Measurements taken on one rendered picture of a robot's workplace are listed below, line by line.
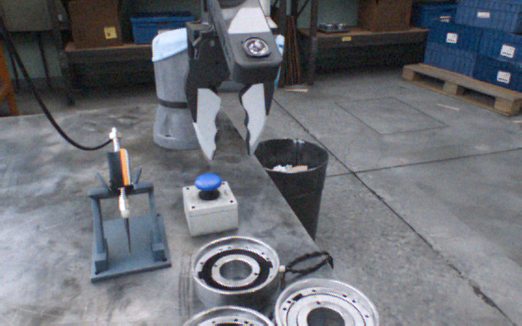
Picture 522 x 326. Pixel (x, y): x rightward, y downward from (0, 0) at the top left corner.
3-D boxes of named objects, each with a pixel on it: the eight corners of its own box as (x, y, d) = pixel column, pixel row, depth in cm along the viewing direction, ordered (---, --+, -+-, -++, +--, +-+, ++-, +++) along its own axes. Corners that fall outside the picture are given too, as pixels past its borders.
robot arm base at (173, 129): (151, 128, 102) (146, 87, 98) (214, 121, 106) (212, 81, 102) (157, 154, 89) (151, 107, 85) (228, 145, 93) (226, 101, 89)
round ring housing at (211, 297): (198, 329, 48) (196, 300, 46) (189, 267, 57) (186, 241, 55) (289, 312, 50) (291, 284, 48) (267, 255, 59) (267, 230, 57)
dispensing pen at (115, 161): (116, 254, 55) (102, 125, 57) (119, 253, 59) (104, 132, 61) (135, 251, 55) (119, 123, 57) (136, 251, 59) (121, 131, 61)
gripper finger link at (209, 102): (206, 144, 56) (215, 74, 53) (215, 164, 51) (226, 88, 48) (182, 142, 55) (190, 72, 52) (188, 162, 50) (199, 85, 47)
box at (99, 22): (132, 46, 363) (126, -2, 347) (68, 50, 347) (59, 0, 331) (127, 38, 397) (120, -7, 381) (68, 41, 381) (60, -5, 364)
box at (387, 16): (416, 31, 431) (423, -17, 412) (367, 33, 418) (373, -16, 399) (391, 24, 468) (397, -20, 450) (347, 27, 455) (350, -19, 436)
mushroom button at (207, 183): (225, 210, 65) (224, 182, 63) (199, 215, 64) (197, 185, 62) (219, 197, 68) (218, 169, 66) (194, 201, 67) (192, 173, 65)
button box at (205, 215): (239, 228, 65) (238, 200, 63) (191, 237, 63) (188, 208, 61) (226, 201, 72) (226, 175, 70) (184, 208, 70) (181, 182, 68)
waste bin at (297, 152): (335, 255, 185) (343, 166, 167) (259, 270, 177) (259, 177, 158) (304, 213, 215) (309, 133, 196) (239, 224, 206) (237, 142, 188)
